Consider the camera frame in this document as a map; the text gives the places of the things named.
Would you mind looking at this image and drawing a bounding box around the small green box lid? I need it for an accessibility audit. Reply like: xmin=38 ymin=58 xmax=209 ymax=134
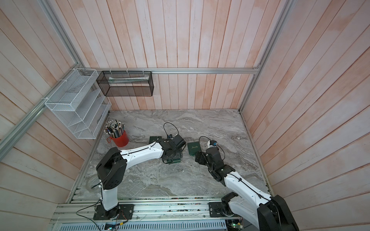
xmin=166 ymin=158 xmax=181 ymax=164

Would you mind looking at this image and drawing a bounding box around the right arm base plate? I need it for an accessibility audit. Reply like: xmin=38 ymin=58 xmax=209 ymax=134
xmin=208 ymin=202 xmax=238 ymax=218

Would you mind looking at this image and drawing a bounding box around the red metal pencil cup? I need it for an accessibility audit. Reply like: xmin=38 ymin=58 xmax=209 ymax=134
xmin=107 ymin=131 xmax=129 ymax=148

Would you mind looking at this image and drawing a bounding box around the white wire mesh shelf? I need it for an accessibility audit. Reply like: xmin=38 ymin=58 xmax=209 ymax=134
xmin=45 ymin=69 xmax=111 ymax=140

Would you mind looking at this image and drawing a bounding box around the large green jewelry box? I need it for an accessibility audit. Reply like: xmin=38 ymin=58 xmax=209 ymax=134
xmin=188 ymin=141 xmax=201 ymax=156

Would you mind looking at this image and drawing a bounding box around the aluminium frame rail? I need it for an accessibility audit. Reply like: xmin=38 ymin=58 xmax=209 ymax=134
xmin=92 ymin=67 xmax=259 ymax=74

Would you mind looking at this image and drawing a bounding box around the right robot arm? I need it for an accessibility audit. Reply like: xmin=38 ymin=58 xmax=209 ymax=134
xmin=195 ymin=146 xmax=299 ymax=231

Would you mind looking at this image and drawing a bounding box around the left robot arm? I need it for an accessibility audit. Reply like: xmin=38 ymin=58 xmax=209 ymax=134
xmin=96 ymin=134 xmax=187 ymax=211

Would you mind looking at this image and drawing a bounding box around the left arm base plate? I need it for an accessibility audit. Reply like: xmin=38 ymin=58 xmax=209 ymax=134
xmin=93 ymin=204 xmax=135 ymax=220

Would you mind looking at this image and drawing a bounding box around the black wire mesh basket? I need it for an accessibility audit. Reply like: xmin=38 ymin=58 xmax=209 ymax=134
xmin=97 ymin=70 xmax=154 ymax=97

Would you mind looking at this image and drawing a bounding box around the clear tape roll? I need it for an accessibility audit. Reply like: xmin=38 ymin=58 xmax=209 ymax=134
xmin=85 ymin=174 xmax=101 ymax=191

